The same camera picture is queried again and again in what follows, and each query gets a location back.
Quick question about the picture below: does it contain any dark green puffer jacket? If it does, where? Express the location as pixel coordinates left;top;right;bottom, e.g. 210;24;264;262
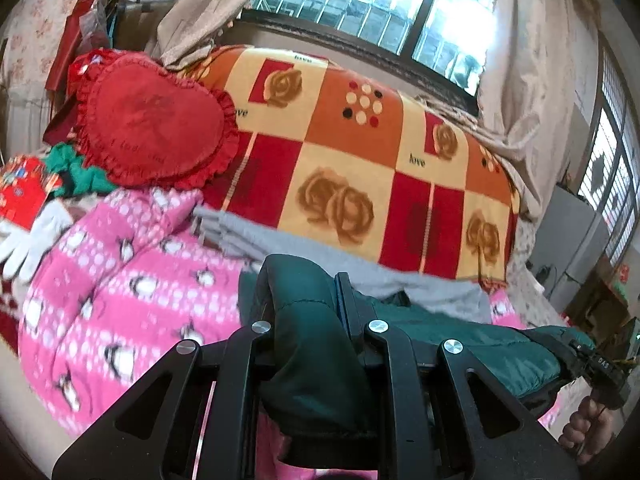
240;255;594;472

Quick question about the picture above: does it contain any person's right hand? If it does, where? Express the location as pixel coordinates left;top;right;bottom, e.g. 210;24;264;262
558;394;615;466

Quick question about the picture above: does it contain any pink penguin fleece blanket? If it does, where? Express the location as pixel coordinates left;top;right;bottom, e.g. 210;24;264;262
16;186;561;480

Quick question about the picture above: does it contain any grey folded garment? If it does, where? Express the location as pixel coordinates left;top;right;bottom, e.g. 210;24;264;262
193;205;491;324

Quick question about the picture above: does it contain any grey cabinet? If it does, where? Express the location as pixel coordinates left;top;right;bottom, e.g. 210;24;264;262
527;184;608;313

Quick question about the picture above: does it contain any side window with lattice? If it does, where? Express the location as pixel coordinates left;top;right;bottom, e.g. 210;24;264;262
578;39;639;266

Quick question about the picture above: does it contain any red orange rose blanket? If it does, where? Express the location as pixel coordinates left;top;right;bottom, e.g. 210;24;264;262
183;46;520;289

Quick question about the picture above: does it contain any red christmas cloth with glove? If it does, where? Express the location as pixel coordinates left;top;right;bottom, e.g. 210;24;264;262
1;155;63;354

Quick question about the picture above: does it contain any red heart-shaped pillow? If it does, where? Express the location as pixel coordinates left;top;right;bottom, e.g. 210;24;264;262
70;49;240;190

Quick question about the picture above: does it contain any green knitted garment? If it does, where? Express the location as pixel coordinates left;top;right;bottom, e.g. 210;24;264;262
44;143;117;198

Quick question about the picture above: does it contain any beige right curtain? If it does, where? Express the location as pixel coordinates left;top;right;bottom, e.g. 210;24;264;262
477;0;601;221

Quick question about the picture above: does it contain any beige curtain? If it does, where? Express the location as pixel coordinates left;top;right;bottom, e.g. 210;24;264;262
156;0;250;68
477;0;601;221

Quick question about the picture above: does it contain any beige left curtain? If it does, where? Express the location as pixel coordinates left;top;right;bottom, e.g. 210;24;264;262
156;0;250;68

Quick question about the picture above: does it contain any window with dark frame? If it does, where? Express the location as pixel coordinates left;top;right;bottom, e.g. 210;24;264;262
241;0;496;114

